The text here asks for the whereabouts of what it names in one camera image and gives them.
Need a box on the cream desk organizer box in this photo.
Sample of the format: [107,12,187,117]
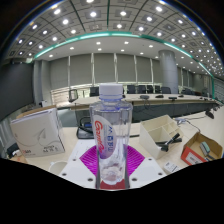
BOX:
[138,114,185,161]

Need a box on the black power adapter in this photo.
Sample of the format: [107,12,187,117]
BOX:
[5,142,21,160]

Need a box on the teal small case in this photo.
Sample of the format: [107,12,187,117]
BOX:
[198,141,212,156]

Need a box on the black marker pen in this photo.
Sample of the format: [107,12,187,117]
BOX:
[154,132,184,153]

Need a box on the cardboard box with red side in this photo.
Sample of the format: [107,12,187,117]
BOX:
[180,131,224,167]

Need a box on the group of ceiling lights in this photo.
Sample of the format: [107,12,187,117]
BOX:
[9,0,224,73]

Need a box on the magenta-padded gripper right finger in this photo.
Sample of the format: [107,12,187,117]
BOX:
[124,144,167,190]

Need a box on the white carton box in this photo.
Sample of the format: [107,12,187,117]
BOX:
[9,106,66,158]

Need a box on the row of black office chairs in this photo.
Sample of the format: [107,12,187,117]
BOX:
[67,83,216,103]

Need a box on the clear plastic water bottle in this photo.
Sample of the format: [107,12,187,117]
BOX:
[88,82,134,191]

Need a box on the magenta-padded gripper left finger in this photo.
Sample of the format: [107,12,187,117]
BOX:
[58,144,99,190]

